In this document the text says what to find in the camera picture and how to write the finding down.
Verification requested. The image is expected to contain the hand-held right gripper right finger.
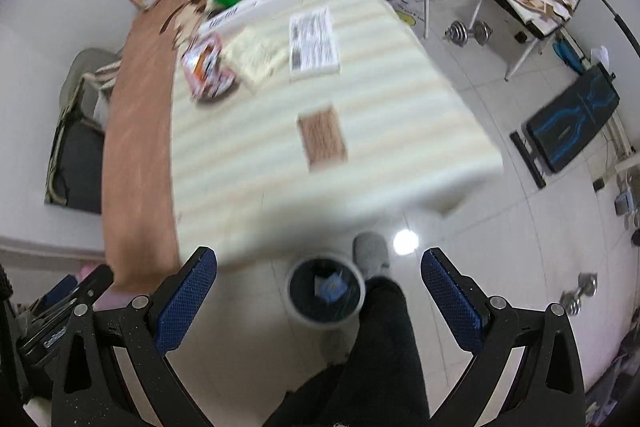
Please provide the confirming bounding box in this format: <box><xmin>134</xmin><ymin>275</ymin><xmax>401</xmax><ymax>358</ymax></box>
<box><xmin>421</xmin><ymin>248</ymin><xmax>586</xmax><ymax>427</ymax></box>

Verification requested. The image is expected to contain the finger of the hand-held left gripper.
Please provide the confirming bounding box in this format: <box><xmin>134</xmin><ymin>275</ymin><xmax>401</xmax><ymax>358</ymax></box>
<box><xmin>20</xmin><ymin>264</ymin><xmax>117</xmax><ymax>358</ymax></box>

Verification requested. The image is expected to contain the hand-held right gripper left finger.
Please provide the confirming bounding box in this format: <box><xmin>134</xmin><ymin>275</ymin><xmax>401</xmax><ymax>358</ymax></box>
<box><xmin>50</xmin><ymin>247</ymin><xmax>218</xmax><ymax>427</ymax></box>

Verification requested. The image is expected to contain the white trash bin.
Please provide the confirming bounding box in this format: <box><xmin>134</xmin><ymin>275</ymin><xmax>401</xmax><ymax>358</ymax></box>
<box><xmin>286</xmin><ymin>252</ymin><xmax>367</xmax><ymax>325</ymax></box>

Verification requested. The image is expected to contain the red snack packet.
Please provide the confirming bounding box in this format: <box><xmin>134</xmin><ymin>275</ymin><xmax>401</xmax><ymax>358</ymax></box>
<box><xmin>180</xmin><ymin>32</ymin><xmax>238</xmax><ymax>102</ymax></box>

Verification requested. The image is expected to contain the cream white packet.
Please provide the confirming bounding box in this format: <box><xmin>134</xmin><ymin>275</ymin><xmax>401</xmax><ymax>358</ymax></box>
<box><xmin>220</xmin><ymin>26</ymin><xmax>290</xmax><ymax>88</ymax></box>

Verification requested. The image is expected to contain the white labelled box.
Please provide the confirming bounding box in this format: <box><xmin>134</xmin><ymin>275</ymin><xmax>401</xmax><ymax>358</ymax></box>
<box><xmin>288</xmin><ymin>4</ymin><xmax>342</xmax><ymax>82</ymax></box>

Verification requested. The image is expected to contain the long white box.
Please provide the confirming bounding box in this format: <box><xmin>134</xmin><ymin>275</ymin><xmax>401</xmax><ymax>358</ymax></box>
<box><xmin>197</xmin><ymin>0</ymin><xmax>301</xmax><ymax>38</ymax></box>

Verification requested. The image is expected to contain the person's right leg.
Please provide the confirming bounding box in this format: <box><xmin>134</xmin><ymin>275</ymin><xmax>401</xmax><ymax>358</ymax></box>
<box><xmin>262</xmin><ymin>276</ymin><xmax>431</xmax><ymax>427</ymax></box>

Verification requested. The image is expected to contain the grey slipper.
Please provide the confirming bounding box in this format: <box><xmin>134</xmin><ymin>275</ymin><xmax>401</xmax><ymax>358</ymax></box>
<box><xmin>352</xmin><ymin>232</ymin><xmax>391</xmax><ymax>280</ymax></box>

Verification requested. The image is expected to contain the chrome dumbbell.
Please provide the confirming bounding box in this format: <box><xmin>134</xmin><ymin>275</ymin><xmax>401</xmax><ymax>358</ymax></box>
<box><xmin>560</xmin><ymin>273</ymin><xmax>598</xmax><ymax>315</ymax></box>
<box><xmin>445</xmin><ymin>19</ymin><xmax>493</xmax><ymax>46</ymax></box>

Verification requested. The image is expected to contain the blue crumpled wrapper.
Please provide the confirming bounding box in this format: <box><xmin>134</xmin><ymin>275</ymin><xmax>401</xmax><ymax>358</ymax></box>
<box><xmin>315</xmin><ymin>274</ymin><xmax>348</xmax><ymax>303</ymax></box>

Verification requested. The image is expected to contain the striped and brown tablecloth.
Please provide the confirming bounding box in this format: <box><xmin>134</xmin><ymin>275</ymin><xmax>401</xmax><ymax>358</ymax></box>
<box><xmin>100</xmin><ymin>0</ymin><xmax>505</xmax><ymax>295</ymax></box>

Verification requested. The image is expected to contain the black and blue exercise bench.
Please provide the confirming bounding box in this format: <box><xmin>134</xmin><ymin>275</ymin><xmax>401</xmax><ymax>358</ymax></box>
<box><xmin>510</xmin><ymin>62</ymin><xmax>623</xmax><ymax>188</ymax></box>

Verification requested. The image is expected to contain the grey chair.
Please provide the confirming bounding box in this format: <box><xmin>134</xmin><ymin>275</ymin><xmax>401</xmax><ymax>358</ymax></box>
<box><xmin>60</xmin><ymin>48</ymin><xmax>123</xmax><ymax>128</ymax></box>

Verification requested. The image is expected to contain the blue floor item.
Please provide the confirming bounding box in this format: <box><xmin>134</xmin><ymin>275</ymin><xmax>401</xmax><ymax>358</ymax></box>
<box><xmin>552</xmin><ymin>34</ymin><xmax>586</xmax><ymax>75</ymax></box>

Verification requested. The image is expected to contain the yellow floor sticker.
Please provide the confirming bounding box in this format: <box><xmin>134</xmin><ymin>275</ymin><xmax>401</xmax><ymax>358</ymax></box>
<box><xmin>395</xmin><ymin>0</ymin><xmax>418</xmax><ymax>25</ymax></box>

